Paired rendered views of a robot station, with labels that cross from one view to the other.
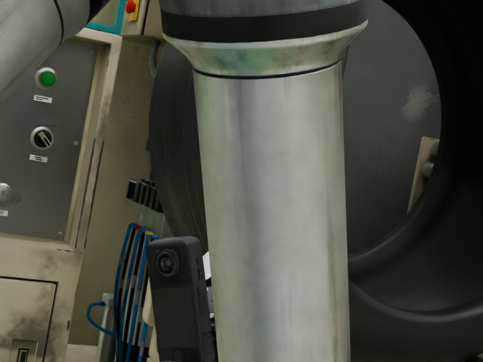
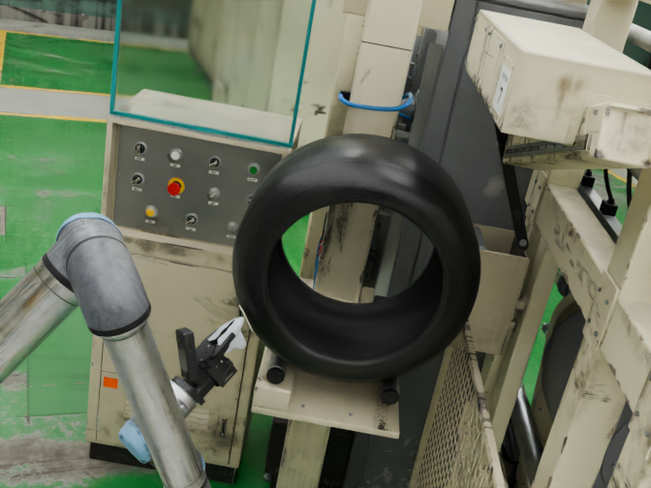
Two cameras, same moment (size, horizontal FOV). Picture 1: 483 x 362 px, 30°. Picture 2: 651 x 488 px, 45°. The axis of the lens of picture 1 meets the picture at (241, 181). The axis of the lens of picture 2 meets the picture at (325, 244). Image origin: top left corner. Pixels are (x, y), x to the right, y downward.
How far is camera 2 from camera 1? 1.24 m
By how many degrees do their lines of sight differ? 30
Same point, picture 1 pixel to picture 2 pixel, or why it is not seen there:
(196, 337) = (187, 370)
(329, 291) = (146, 394)
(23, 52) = (57, 316)
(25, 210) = not seen: hidden behind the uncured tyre
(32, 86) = (246, 172)
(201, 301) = (191, 356)
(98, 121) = not seen: hidden behind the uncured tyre
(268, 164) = (115, 360)
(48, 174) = not seen: hidden behind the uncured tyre
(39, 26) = (62, 309)
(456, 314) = (356, 363)
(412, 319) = (331, 362)
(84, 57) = (274, 157)
